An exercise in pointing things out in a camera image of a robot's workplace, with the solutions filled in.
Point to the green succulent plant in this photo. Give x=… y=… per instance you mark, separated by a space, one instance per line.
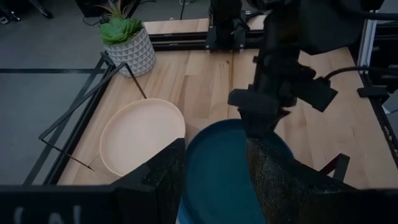
x=119 y=29

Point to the dark teal round plate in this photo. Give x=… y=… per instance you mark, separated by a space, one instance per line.
x=217 y=174

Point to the black table end rail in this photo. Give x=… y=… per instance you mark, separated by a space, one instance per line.
x=180 y=39

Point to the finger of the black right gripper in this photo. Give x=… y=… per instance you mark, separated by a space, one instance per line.
x=261 y=124

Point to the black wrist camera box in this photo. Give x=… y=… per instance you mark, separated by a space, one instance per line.
x=317 y=93

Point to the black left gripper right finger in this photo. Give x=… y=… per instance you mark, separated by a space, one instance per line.
x=280 y=189

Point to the black table side rail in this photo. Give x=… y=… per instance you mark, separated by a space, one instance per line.
x=71 y=124

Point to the beige round plate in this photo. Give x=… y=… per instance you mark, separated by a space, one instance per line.
x=140 y=133

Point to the silver aluminium extrusion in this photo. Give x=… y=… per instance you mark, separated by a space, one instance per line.
x=367 y=43

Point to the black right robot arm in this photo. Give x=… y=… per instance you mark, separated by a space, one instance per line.
x=326 y=28

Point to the black side frame bracket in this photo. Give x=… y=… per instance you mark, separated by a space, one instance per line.
x=377 y=99

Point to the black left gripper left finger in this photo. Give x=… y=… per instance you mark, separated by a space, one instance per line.
x=164 y=186

